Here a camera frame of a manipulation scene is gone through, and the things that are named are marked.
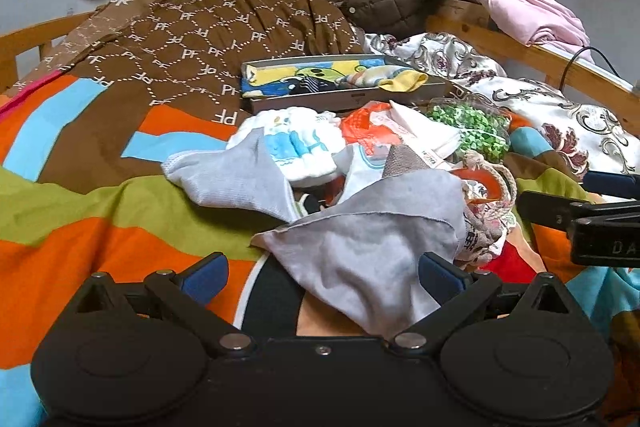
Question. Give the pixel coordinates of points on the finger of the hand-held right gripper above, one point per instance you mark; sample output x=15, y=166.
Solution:
x=612, y=184
x=550, y=207

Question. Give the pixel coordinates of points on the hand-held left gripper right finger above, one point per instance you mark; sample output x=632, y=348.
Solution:
x=440, y=274

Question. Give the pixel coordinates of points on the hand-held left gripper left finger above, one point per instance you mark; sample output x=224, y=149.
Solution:
x=205, y=278

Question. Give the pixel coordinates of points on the plain grey sock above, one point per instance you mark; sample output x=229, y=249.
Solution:
x=370, y=247

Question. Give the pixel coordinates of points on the grey cardboard box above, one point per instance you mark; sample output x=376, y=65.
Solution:
x=310, y=103

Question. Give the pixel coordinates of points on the beige and red patterned sock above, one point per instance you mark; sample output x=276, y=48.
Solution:
x=487, y=207

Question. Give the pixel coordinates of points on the floral satin quilt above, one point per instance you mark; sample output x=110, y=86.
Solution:
x=565, y=117

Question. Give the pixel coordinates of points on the grey sock with mesh cuff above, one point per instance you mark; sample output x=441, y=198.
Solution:
x=235, y=182

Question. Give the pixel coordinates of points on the green patterned sock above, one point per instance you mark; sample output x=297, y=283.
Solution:
x=470, y=127

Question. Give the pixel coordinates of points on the colourful striped bedsheet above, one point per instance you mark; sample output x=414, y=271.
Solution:
x=100, y=227

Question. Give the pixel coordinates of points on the white sock with blue print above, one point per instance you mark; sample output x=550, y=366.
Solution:
x=300, y=152

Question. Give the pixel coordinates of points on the white sock with orange print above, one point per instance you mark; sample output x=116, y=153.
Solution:
x=380, y=122

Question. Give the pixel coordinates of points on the pink cloth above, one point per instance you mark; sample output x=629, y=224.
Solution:
x=530, y=12

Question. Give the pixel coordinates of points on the yellow cuffed sock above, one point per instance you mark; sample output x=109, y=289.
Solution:
x=400, y=79

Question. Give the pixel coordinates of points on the dark striped sock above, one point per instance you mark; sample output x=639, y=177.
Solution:
x=307, y=87

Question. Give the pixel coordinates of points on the brown letter print blanket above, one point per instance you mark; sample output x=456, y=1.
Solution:
x=210, y=37

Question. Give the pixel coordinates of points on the wooden bed frame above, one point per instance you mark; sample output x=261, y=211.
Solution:
x=520, y=46

